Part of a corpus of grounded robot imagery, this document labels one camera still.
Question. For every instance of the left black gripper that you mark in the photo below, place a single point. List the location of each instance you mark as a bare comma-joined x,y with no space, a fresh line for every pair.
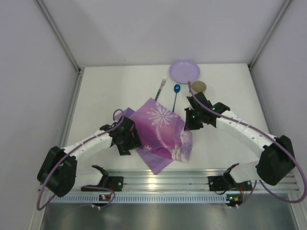
134,138

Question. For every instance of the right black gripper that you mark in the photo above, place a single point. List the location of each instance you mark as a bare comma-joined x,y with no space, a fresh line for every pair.
189,119

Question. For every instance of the beige paper cup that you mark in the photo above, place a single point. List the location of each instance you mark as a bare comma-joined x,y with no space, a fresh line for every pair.
198,86

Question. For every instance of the purple printed placemat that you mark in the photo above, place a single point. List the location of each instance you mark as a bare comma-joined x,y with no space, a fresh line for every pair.
162,134

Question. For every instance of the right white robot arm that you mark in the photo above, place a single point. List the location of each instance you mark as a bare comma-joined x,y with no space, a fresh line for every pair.
273,156

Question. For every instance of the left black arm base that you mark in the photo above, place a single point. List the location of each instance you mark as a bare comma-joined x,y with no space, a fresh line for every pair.
114,183

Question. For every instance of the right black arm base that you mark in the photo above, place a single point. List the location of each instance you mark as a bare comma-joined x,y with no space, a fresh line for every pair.
219,184

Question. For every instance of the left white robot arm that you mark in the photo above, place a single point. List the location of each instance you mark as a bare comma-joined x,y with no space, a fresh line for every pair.
59,170

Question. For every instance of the blue metallic spoon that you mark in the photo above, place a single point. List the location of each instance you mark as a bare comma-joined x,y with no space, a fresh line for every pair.
177,89

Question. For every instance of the lilac plastic plate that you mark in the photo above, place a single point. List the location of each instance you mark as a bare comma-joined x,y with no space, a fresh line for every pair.
184,71

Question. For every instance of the fork with teal handle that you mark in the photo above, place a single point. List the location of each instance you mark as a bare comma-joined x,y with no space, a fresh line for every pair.
160,88

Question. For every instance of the perforated cable duct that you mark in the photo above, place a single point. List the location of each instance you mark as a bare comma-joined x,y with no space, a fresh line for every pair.
122,198

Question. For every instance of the left aluminium frame post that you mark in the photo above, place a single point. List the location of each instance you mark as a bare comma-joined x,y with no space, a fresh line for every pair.
57,33

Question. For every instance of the aluminium frame post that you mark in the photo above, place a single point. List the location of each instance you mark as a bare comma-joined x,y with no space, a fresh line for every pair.
286,4
57,33

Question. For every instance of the right aluminium frame post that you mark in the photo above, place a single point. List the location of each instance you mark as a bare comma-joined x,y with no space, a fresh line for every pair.
286,4

